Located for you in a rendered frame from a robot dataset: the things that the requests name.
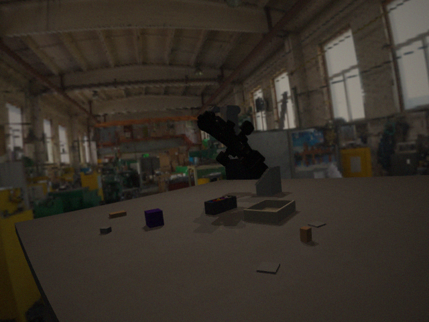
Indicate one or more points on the orange flat block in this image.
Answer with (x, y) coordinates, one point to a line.
(117, 214)

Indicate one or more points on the beige shallow tray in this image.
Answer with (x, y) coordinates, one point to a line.
(269, 211)

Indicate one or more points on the small brown block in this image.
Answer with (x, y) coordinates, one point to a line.
(305, 234)

